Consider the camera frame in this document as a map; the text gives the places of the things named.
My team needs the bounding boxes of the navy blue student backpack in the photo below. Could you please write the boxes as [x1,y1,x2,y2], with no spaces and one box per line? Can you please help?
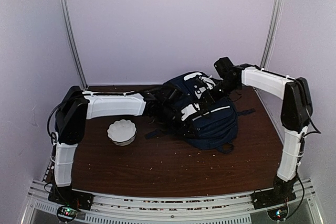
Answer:
[141,71,256,154]

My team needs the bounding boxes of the white scalloped ceramic bowl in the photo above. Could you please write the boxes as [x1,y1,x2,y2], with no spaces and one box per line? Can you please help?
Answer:
[107,119,137,146]

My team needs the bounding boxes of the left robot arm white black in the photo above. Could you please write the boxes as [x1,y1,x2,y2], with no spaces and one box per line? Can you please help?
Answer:
[47,84,201,205]

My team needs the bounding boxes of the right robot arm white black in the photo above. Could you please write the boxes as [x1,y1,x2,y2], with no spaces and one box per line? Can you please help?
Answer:
[196,57,314,204]

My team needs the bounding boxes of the right circuit board with leds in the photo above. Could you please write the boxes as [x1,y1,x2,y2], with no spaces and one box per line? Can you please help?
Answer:
[267,206,289,222]

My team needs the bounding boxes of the circuit board with leds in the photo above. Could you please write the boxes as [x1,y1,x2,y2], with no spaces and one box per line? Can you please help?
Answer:
[267,206,289,222]
[56,206,78,222]

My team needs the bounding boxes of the left circuit board with leds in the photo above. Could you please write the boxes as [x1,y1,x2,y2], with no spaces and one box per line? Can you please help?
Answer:
[56,206,78,222]

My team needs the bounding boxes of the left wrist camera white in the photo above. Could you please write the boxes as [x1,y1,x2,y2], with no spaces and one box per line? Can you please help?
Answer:
[181,103,200,121]

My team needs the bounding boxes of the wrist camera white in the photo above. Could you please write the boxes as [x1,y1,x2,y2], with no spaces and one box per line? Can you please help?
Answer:
[181,103,200,121]
[197,76,216,90]

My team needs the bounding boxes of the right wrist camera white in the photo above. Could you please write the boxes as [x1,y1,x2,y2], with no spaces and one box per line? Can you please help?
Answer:
[197,76,216,90]

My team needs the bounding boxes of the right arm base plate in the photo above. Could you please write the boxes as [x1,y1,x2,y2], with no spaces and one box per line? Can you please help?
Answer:
[250,189,296,210]

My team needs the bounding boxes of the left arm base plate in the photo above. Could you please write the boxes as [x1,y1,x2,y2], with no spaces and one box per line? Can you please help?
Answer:
[48,185,94,210]

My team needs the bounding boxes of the front aluminium rail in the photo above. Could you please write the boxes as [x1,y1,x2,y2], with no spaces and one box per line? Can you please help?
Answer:
[22,178,325,224]

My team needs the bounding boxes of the right aluminium frame post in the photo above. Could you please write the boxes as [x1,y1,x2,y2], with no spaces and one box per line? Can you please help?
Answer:
[260,0,284,69]

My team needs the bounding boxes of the aluminium frame post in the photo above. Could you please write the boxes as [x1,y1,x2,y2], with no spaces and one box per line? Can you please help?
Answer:
[60,0,88,89]
[260,0,284,69]

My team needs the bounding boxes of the left aluminium frame post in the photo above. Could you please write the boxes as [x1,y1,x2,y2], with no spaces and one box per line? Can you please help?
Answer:
[60,0,88,89]

